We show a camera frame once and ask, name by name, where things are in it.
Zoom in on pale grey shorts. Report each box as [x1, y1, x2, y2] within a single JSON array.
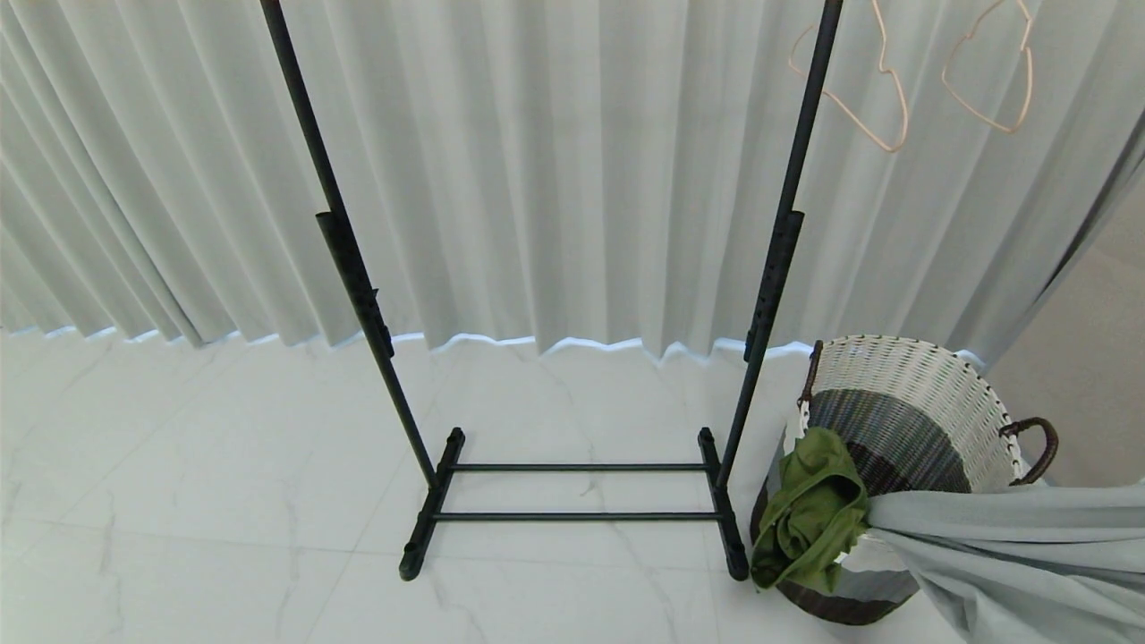
[[866, 483, 1145, 644]]

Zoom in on pink clothes hanger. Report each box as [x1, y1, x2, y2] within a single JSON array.
[[788, 0, 910, 153], [941, 0, 1036, 135]]

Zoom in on black clothes rack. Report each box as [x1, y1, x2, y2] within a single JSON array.
[[259, 0, 844, 582]]

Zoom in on white laundry basket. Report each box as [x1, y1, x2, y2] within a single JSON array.
[[750, 335, 1060, 625]]

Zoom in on white curtain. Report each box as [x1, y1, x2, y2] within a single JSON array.
[[0, 0, 1145, 368]]

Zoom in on green garment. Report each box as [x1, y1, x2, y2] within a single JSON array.
[[750, 427, 870, 593]]

